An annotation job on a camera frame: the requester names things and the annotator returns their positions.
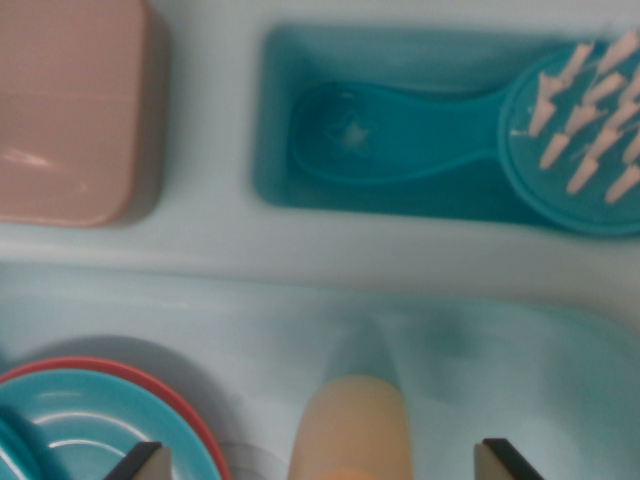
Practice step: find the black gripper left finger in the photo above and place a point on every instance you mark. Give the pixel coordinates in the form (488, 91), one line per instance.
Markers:
(147, 465)

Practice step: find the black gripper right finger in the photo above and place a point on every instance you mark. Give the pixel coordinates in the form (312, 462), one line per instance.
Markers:
(500, 465)

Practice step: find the cream detergent bottle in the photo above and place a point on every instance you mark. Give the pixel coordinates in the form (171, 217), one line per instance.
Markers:
(350, 425)

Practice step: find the light blue toy sink unit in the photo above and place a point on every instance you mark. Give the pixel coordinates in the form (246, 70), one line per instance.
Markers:
(200, 260)

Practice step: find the teal plastic plate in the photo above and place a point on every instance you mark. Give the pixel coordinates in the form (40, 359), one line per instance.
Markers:
(100, 415)

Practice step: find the red plastic plate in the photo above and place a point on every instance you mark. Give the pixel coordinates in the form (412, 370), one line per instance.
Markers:
(190, 400)

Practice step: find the teal plastic knife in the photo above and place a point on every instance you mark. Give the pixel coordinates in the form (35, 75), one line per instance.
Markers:
(20, 450)

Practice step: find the teal dish brush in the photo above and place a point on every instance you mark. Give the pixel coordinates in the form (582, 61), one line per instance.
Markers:
(410, 135)

